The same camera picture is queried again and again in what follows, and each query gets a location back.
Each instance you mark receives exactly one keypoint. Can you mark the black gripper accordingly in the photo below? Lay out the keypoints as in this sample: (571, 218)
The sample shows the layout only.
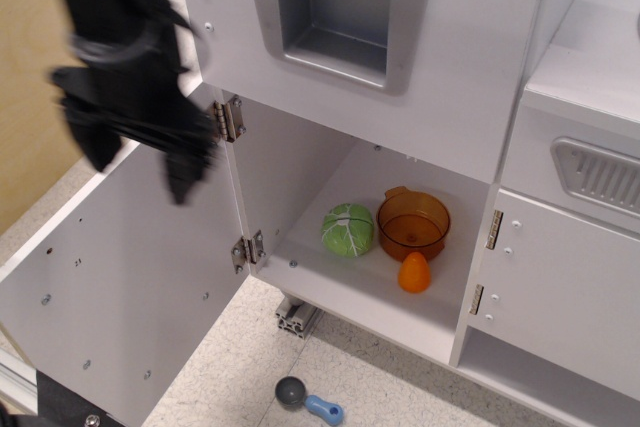
(141, 101)

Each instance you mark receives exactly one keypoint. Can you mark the white low fridge door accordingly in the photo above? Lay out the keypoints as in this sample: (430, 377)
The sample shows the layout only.
(112, 296)

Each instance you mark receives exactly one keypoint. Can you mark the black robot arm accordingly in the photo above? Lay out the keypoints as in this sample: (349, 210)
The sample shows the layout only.
(107, 32)

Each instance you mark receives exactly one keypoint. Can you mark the upper silver door hinge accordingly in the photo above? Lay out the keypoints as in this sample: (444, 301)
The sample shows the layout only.
(228, 118)

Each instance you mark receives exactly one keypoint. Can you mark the silver door hinge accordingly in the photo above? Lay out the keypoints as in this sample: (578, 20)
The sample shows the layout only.
(228, 118)
(248, 251)

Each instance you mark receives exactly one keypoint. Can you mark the light wooden board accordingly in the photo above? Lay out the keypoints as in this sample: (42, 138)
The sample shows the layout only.
(36, 148)

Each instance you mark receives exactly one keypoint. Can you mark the lower silver door hinge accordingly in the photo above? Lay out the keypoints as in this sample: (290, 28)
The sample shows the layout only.
(248, 251)

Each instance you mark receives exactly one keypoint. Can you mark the green toy cabbage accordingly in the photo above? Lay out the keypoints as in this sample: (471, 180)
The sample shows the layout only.
(347, 230)

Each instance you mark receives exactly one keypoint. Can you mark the aluminium extrusion foot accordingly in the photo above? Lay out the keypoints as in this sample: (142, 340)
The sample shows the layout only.
(297, 318)

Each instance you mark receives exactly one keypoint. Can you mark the grey ice dispenser recess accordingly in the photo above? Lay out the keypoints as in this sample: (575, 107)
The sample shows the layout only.
(369, 42)

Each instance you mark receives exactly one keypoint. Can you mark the orange translucent toy pot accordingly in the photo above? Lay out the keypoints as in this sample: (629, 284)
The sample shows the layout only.
(412, 221)

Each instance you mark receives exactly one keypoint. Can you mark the grey blue toy scoop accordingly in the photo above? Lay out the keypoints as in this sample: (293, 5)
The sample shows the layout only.
(291, 393)

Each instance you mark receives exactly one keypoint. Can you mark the orange toy carrot piece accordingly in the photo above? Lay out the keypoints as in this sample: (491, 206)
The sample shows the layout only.
(414, 275)

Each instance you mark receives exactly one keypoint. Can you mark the white toy kitchen cabinet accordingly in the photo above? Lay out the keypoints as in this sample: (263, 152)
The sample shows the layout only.
(493, 84)

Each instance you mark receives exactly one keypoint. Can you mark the upper brass oven hinge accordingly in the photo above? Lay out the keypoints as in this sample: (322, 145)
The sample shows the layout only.
(494, 229)

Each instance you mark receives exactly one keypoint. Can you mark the brass oven hinge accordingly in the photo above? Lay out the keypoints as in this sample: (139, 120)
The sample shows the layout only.
(476, 299)
(494, 229)

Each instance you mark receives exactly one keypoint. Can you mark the lower brass oven hinge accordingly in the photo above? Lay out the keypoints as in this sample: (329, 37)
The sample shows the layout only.
(476, 299)

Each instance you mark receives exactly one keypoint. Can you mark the white oven cabinet door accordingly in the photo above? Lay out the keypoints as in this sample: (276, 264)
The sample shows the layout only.
(563, 289)

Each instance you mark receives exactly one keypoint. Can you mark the grey vent grille panel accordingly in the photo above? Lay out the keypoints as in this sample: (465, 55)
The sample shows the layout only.
(598, 175)

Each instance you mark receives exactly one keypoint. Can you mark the aluminium frame rail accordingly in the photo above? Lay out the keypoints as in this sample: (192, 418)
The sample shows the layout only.
(18, 384)

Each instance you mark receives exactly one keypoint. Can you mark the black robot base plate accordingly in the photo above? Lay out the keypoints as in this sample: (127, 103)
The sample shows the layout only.
(59, 406)

